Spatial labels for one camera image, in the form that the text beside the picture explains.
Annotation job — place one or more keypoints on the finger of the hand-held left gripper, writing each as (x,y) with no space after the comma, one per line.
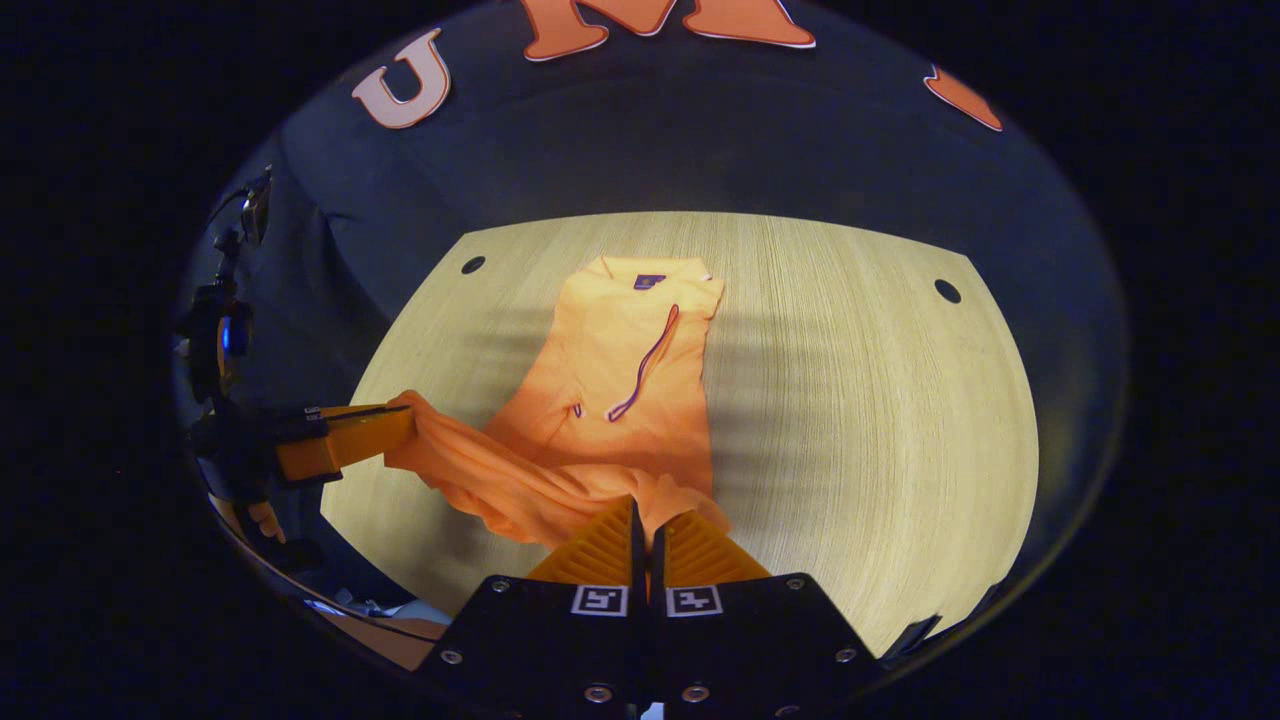
(350,445)

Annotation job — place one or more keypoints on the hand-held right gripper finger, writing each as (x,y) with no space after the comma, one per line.
(658,575)
(637,560)

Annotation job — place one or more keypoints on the orange T-shirt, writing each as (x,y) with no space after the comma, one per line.
(610,350)

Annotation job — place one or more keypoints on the dark flat object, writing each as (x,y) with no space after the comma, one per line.
(908,638)

